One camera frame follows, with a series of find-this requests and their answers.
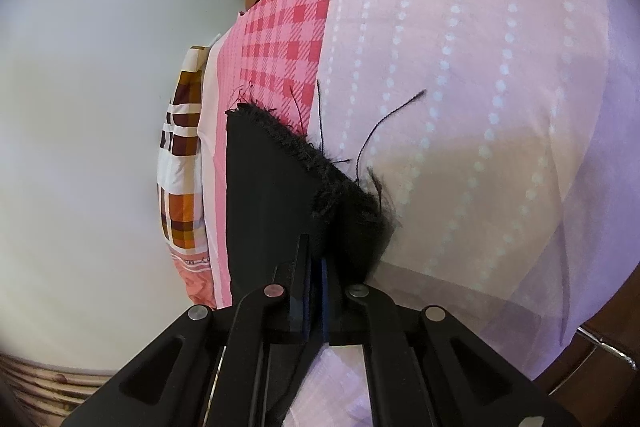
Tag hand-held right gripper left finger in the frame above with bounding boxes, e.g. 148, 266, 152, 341
60, 233, 315, 427

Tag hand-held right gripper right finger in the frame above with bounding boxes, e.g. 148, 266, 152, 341
318, 257, 581, 427

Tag black pants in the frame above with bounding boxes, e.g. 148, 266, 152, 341
224, 83, 427, 427

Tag orange brown plaid quilt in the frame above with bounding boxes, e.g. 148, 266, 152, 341
156, 44, 219, 311

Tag pink checked bed sheet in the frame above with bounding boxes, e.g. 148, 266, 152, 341
197, 0, 640, 427

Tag ribbed wooden panel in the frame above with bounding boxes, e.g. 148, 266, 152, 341
0, 341, 117, 414

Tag chrome metal bar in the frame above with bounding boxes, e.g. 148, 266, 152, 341
575, 324, 634, 369

